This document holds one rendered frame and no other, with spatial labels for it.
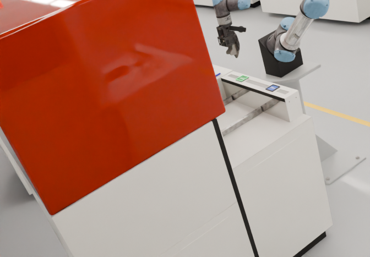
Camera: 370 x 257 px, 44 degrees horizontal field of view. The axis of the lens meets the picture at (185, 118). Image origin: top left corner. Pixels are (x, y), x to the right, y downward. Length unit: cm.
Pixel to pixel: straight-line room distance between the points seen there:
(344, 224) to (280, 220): 57
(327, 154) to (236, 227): 157
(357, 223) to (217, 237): 120
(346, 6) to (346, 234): 324
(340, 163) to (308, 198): 87
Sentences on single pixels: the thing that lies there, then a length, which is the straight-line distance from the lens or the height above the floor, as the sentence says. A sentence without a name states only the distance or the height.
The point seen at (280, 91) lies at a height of 96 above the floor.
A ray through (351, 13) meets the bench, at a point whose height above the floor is 18.
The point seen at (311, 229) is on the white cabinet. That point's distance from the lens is 275.
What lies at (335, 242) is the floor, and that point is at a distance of 289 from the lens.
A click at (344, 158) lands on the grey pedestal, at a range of 347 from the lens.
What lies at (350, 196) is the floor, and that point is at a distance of 317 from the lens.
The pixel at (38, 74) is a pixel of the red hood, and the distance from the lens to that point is 146.
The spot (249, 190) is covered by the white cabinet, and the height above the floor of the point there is 66.
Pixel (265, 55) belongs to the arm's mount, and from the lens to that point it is 292.
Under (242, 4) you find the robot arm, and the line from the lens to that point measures 243.
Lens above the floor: 206
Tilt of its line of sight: 27 degrees down
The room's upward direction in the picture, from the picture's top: 19 degrees counter-clockwise
